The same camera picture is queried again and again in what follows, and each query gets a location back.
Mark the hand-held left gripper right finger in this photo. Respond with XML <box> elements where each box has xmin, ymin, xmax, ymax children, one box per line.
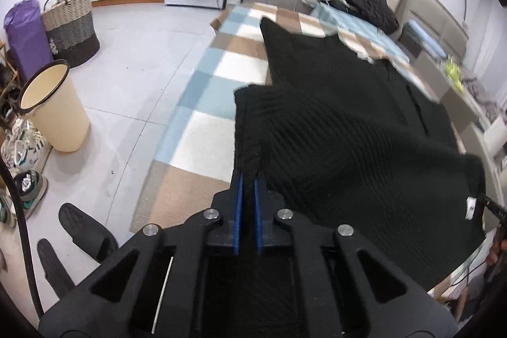
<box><xmin>254</xmin><ymin>174</ymin><xmax>460</xmax><ymax>338</ymax></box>

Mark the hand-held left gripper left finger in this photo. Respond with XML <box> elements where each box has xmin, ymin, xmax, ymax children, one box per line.
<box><xmin>39</xmin><ymin>169</ymin><xmax>243</xmax><ymax>338</ymax></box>

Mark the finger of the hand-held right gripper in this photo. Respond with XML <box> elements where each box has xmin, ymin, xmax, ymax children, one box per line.
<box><xmin>477</xmin><ymin>192</ymin><xmax>507</xmax><ymax>223</ymax></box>

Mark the black knit sweater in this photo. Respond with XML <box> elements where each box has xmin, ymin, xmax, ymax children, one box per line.
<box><xmin>234</xmin><ymin>16</ymin><xmax>487</xmax><ymax>293</ymax></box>

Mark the person's right hand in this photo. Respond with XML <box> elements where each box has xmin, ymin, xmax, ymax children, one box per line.
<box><xmin>488</xmin><ymin>229</ymin><xmax>507</xmax><ymax>266</ymax></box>

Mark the checkered blanket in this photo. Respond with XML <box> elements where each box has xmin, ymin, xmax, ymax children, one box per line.
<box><xmin>131</xmin><ymin>1</ymin><xmax>482</xmax><ymax>299</ymax></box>

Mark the grey crumpled cloth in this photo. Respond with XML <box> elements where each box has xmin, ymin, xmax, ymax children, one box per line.
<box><xmin>461</xmin><ymin>69</ymin><xmax>500</xmax><ymax>121</ymax></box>

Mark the beige side cabinet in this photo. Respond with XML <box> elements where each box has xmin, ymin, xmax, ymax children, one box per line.
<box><xmin>414</xmin><ymin>53</ymin><xmax>488</xmax><ymax>149</ymax></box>

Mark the green plush toy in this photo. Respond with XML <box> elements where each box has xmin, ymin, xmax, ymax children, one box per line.
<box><xmin>446</xmin><ymin>59</ymin><xmax>464</xmax><ymax>89</ymax></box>

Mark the light blue pillow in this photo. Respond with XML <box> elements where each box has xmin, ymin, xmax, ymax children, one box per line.
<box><xmin>408</xmin><ymin>19</ymin><xmax>448</xmax><ymax>57</ymax></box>

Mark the grey teal sneaker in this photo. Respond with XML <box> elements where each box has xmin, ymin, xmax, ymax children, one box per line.
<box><xmin>14</xmin><ymin>171</ymin><xmax>48</xmax><ymax>220</ymax></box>

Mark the cream waste bin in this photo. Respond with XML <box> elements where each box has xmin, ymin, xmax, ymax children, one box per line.
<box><xmin>18</xmin><ymin>60</ymin><xmax>91</xmax><ymax>152</ymax></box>

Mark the light blue checked cloth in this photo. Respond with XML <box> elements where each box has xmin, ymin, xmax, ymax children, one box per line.
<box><xmin>311</xmin><ymin>1</ymin><xmax>408</xmax><ymax>63</ymax></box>

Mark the white green sneaker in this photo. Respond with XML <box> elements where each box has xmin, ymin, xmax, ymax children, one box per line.
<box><xmin>0</xmin><ymin>120</ymin><xmax>52</xmax><ymax>176</ymax></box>

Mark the dark quilted cushion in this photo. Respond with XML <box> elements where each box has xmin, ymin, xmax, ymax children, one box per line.
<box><xmin>323</xmin><ymin>0</ymin><xmax>400</xmax><ymax>35</ymax></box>

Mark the wicker laundry basket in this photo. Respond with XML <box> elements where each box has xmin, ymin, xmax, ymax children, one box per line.
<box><xmin>42</xmin><ymin>0</ymin><xmax>100</xmax><ymax>68</ymax></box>

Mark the purple bag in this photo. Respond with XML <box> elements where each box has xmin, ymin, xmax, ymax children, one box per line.
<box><xmin>4</xmin><ymin>0</ymin><xmax>54</xmax><ymax>83</ymax></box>

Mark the black cable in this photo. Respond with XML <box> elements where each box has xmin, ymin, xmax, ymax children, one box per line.
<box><xmin>0</xmin><ymin>160</ymin><xmax>44</xmax><ymax>317</ymax></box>

